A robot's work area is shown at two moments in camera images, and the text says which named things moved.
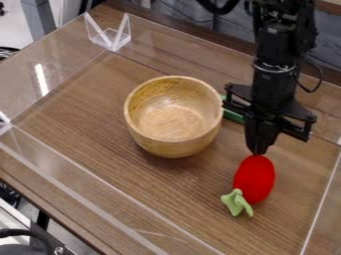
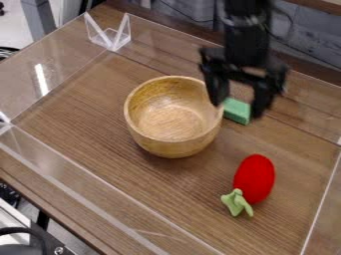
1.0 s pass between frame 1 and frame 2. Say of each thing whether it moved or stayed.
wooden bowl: stayed
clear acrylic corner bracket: stayed
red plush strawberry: stayed
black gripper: moved
